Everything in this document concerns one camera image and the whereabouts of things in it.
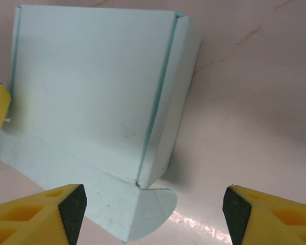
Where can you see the light blue paper box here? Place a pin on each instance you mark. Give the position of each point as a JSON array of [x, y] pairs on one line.
[[91, 89]]

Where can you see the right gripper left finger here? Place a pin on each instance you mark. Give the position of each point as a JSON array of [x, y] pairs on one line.
[[35, 219]]

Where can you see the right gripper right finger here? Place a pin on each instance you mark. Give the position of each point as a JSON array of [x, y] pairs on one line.
[[275, 222]]

